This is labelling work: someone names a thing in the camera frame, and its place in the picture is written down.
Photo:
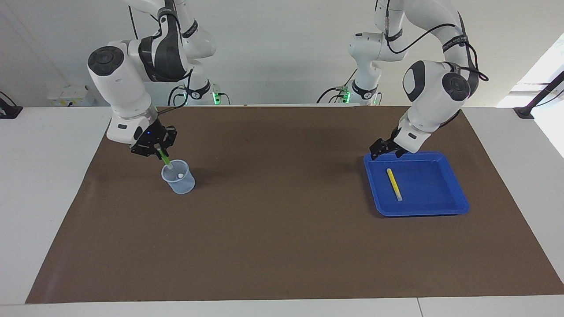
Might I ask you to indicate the white power strip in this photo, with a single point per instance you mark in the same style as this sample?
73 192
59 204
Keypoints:
66 94

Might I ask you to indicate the green pen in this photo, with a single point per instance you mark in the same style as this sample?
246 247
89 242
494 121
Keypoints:
165 159

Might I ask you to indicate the brown table mat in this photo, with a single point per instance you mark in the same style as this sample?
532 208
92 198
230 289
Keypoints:
282 246

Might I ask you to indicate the small black table clamp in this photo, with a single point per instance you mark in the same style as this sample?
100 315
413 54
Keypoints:
9 112

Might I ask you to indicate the blue plastic tray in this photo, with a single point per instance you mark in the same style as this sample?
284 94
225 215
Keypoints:
440 202

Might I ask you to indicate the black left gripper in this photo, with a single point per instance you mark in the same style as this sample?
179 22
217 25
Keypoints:
391 141

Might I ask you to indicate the black clamp stand with pole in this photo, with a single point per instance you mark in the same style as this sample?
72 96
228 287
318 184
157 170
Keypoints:
524 112

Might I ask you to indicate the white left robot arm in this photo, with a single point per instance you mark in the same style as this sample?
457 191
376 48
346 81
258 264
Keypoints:
432 88

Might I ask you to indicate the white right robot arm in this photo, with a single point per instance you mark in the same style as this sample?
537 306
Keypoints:
119 79

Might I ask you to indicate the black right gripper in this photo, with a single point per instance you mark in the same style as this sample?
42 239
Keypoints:
152 136

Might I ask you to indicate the yellow pen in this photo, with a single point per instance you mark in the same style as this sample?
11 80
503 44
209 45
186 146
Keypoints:
393 182

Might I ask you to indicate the translucent plastic cup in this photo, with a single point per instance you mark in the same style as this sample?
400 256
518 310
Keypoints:
180 187

